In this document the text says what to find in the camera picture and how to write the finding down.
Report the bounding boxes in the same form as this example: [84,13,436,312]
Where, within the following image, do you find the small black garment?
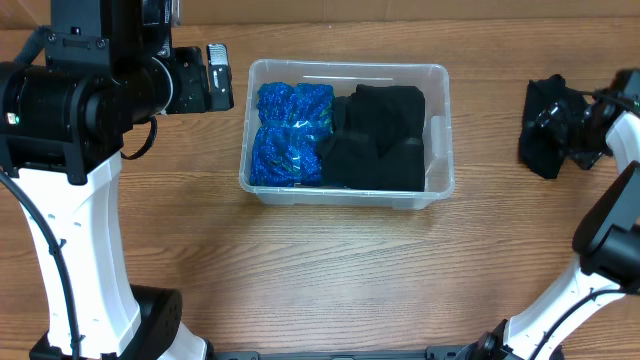
[519,74,602,180]

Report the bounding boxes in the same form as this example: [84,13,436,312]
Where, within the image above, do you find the blue sparkly garment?
[250,82,334,187]

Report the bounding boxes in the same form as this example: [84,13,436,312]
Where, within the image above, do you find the large black garment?
[316,84,426,192]

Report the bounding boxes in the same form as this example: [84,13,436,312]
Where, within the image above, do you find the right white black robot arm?
[456,92,639,360]

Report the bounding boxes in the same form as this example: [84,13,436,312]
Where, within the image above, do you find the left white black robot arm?
[1,0,234,360]

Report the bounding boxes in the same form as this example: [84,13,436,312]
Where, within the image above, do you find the clear plastic storage bin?
[239,59,455,210]

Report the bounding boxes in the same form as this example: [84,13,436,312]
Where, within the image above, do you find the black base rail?
[213,345,469,360]

